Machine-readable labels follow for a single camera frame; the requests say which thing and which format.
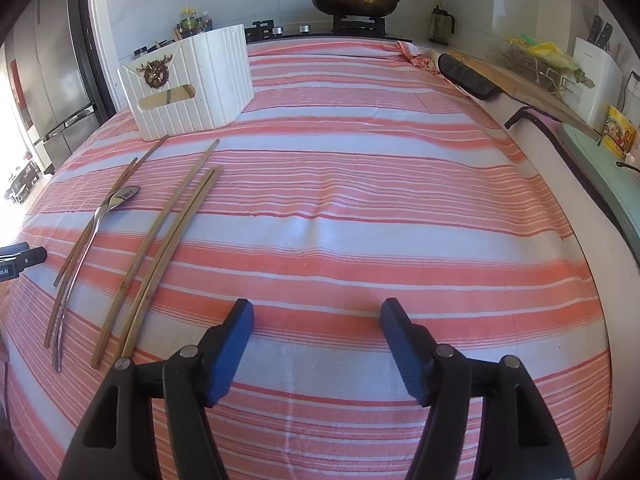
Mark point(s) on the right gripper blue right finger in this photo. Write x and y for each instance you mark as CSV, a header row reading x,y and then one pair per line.
x,y
439,378

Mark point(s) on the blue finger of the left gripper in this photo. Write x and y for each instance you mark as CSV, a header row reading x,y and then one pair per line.
x,y
11,266
13,250

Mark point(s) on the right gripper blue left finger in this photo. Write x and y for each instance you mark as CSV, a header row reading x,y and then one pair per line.
x,y
195,379

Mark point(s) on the steel spoon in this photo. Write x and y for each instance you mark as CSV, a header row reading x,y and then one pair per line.
x,y
115,200

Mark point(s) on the grey refrigerator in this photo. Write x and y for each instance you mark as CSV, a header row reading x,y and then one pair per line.
x,y
47,82

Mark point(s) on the pink striped tablecloth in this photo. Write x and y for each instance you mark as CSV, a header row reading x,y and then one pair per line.
x,y
352,177

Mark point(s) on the white utensil holder box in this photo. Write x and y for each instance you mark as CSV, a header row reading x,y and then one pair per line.
x,y
196,84

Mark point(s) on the sauce bottles group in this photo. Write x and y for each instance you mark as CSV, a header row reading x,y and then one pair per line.
x,y
192,23

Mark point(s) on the yellow printed cup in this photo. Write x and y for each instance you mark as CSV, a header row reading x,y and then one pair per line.
x,y
619,133

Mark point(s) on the wooden cutting board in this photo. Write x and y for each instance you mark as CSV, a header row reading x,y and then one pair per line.
x,y
519,88

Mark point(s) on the white knife block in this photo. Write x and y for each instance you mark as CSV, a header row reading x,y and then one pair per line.
x,y
591,104

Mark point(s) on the dark glass kettle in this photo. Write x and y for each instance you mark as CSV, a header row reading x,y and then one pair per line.
x,y
442,26

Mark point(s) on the black gas stove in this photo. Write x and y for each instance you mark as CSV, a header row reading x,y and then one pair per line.
x,y
339,27

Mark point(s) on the wire basket with bags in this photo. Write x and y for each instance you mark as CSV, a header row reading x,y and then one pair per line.
x,y
548,66

